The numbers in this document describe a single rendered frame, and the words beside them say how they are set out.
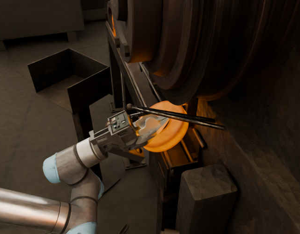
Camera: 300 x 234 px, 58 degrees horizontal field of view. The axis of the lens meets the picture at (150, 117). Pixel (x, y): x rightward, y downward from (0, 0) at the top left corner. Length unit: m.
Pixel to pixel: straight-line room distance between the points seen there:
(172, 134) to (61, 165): 0.30
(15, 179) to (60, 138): 0.38
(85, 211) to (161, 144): 0.26
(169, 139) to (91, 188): 0.26
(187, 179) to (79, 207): 0.32
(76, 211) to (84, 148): 0.16
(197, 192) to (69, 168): 0.36
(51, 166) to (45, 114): 1.36
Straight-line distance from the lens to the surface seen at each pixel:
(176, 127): 0.71
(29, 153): 1.85
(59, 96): 1.19
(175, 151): 0.81
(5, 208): 0.71
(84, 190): 0.79
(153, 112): 0.57
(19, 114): 2.19
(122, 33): 0.61
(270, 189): 0.50
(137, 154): 0.78
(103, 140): 0.72
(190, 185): 0.56
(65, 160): 0.75
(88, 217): 0.75
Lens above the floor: 1.25
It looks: 40 degrees down
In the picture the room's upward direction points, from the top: straight up
